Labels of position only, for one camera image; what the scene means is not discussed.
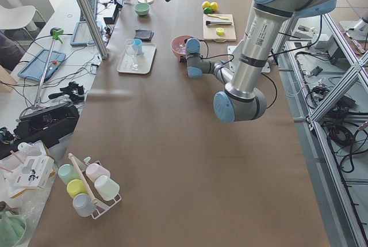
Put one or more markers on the pink bowl of ice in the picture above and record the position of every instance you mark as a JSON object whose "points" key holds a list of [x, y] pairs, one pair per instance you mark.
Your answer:
{"points": [[178, 45]]}

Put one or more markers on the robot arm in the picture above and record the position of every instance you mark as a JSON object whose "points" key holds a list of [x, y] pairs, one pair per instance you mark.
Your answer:
{"points": [[241, 100]]}

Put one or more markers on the light blue plastic cup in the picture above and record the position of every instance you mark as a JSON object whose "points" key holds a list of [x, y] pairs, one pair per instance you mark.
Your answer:
{"points": [[138, 46]]}

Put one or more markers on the pastel pink cup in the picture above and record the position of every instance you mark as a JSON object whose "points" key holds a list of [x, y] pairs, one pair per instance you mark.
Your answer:
{"points": [[94, 171]]}

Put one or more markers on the white cup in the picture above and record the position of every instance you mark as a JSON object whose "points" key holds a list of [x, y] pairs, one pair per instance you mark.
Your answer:
{"points": [[106, 187]]}

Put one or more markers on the pastel green cup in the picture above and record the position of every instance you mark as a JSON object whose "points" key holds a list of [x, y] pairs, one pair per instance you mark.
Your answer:
{"points": [[67, 173]]}

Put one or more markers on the pastel yellow cup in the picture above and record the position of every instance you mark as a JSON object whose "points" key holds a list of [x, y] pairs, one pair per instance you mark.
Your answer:
{"points": [[75, 187]]}

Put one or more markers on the pastel grey blue cup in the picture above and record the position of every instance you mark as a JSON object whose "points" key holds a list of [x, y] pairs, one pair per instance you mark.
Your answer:
{"points": [[83, 205]]}

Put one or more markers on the yellow peeler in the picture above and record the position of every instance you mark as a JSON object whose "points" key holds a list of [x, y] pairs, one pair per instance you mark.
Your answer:
{"points": [[218, 16]]}

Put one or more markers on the green ceramic bowl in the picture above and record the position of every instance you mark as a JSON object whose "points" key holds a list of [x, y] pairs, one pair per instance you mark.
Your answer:
{"points": [[142, 9]]}

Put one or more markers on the black muddler tool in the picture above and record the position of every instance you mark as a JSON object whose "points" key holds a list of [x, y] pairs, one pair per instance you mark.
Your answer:
{"points": [[217, 23]]}

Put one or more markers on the wooden cutting board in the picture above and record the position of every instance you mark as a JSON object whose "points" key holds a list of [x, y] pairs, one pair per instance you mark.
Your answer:
{"points": [[219, 27]]}

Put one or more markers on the yellow lemon half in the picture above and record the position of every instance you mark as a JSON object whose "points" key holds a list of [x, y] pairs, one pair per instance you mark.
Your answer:
{"points": [[219, 31]]}

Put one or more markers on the folded grey cloth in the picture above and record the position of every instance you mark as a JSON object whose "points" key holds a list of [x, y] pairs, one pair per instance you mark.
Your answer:
{"points": [[144, 35]]}

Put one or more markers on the clear wine glass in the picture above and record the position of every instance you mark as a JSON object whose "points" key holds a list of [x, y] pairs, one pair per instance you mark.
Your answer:
{"points": [[131, 51]]}

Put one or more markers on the black keyboard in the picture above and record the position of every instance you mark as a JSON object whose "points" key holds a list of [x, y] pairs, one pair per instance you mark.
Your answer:
{"points": [[93, 5]]}

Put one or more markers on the beige rabbit tray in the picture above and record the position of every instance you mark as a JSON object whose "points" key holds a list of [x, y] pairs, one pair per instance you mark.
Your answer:
{"points": [[143, 60]]}

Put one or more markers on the blue tablet far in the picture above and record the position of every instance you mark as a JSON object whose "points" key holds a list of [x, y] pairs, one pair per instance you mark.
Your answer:
{"points": [[81, 35]]}

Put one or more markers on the blue tablet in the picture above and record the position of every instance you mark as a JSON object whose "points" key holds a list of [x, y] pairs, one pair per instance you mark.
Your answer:
{"points": [[81, 35], [34, 69]]}

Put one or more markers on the white chair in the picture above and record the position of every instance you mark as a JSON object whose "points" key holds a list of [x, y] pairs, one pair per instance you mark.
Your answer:
{"points": [[17, 18]]}

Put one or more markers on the blue tablet near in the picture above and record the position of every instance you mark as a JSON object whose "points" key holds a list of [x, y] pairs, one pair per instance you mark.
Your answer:
{"points": [[34, 69]]}

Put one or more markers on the black equipment case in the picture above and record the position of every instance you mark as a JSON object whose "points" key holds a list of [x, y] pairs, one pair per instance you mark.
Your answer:
{"points": [[47, 125]]}

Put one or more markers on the white cardboard box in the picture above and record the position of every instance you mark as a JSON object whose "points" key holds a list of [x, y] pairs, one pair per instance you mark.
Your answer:
{"points": [[35, 172]]}

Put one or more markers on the aluminium frame post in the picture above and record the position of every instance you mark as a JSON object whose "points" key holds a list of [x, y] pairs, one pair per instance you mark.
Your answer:
{"points": [[84, 7]]}

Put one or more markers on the wooden rack handle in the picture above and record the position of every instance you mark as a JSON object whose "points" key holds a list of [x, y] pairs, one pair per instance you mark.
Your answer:
{"points": [[82, 178]]}

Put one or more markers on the white wire cup rack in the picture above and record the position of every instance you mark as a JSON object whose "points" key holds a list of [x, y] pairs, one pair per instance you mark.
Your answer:
{"points": [[103, 206]]}

